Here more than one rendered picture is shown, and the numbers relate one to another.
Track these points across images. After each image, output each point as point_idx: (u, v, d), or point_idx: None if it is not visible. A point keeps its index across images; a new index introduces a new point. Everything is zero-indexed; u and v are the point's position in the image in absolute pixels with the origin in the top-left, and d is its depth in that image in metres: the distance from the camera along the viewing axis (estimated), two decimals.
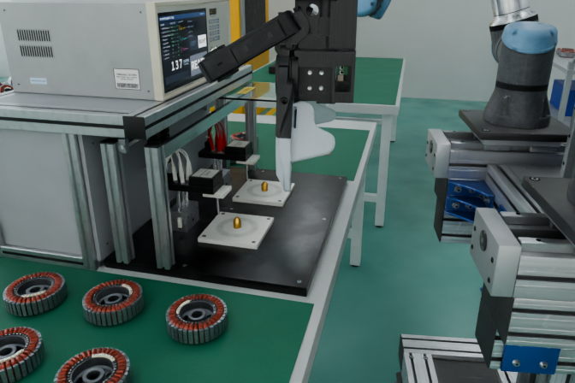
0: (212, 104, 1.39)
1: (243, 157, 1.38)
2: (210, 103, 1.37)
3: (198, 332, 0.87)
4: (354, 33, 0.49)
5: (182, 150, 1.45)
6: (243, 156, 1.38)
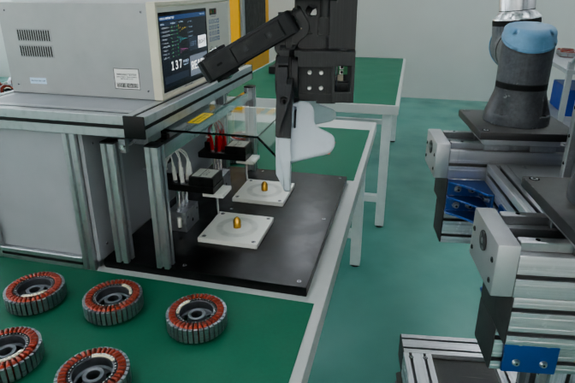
0: (157, 137, 1.09)
1: (243, 157, 1.38)
2: (153, 135, 1.08)
3: (198, 332, 0.87)
4: (354, 33, 0.49)
5: (182, 150, 1.45)
6: (243, 156, 1.38)
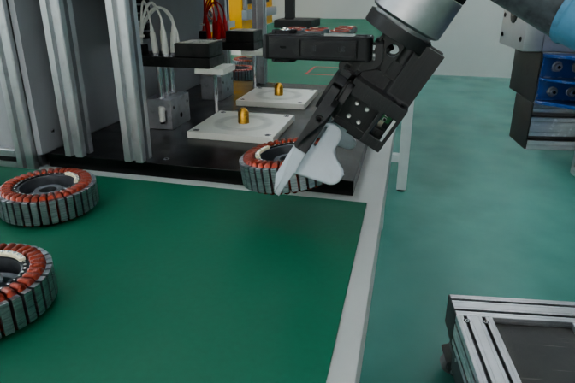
0: None
1: (251, 45, 1.03)
2: None
3: None
4: (416, 93, 0.48)
5: (169, 42, 1.09)
6: (251, 43, 1.02)
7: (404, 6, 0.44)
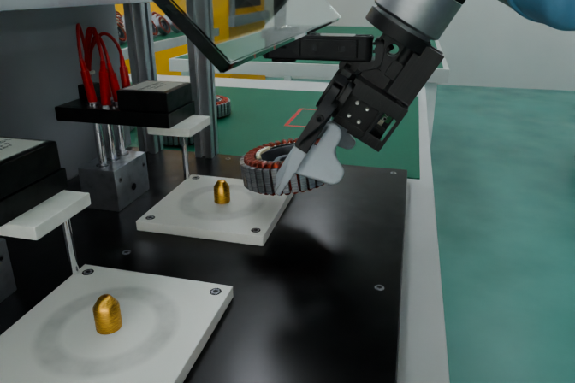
0: None
1: (163, 119, 0.54)
2: None
3: None
4: (416, 93, 0.49)
5: (26, 104, 0.61)
6: (163, 114, 0.54)
7: (404, 5, 0.44)
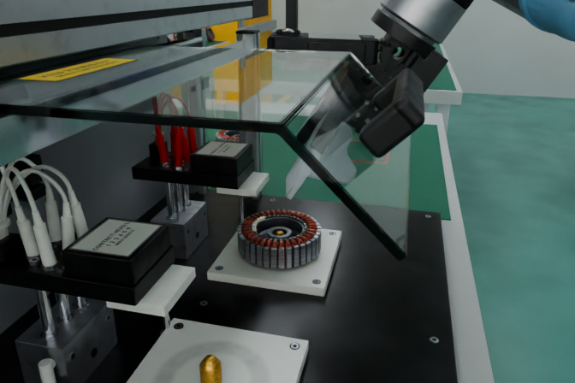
0: None
1: (232, 180, 0.60)
2: None
3: (292, 252, 0.61)
4: None
5: (101, 162, 0.67)
6: (232, 177, 0.60)
7: (416, 12, 0.45)
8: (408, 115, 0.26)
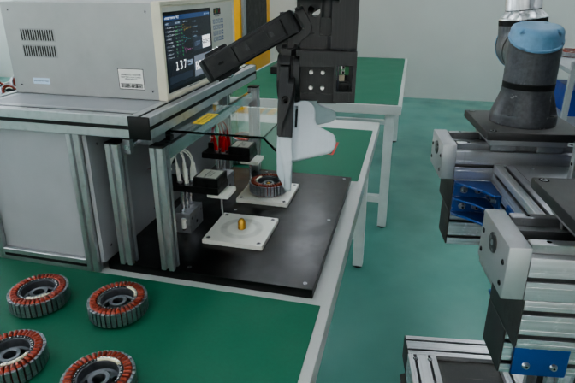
0: (161, 138, 1.08)
1: (247, 158, 1.38)
2: (157, 136, 1.07)
3: (273, 190, 1.38)
4: (356, 33, 0.49)
5: (186, 150, 1.44)
6: (247, 156, 1.37)
7: None
8: None
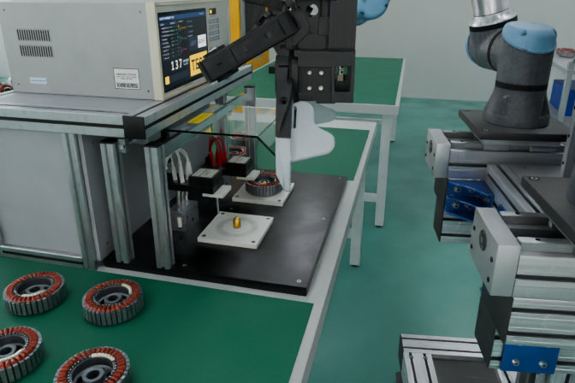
0: (157, 137, 1.09)
1: (244, 173, 1.40)
2: (153, 135, 1.08)
3: (269, 189, 1.39)
4: (354, 33, 0.49)
5: (182, 150, 1.45)
6: (243, 172, 1.40)
7: None
8: None
